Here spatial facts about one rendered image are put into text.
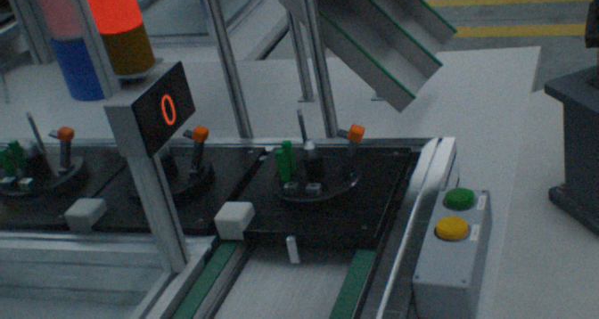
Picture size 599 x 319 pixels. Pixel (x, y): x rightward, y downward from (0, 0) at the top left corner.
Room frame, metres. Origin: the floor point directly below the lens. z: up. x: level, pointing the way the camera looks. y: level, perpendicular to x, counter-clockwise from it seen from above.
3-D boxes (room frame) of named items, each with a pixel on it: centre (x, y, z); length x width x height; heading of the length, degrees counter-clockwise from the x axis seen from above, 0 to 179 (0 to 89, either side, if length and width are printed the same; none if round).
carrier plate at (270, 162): (1.00, -0.01, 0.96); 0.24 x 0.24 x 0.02; 66
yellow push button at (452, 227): (0.83, -0.17, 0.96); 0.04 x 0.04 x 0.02
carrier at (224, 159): (1.10, 0.23, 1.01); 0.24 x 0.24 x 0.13; 66
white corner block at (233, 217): (0.95, 0.12, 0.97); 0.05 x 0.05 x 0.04; 66
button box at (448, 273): (0.83, -0.17, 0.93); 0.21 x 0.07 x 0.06; 156
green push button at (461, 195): (0.90, -0.20, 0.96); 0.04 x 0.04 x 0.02
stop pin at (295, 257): (0.88, 0.05, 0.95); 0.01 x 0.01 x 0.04; 66
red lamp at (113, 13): (0.87, 0.18, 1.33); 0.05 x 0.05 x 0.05
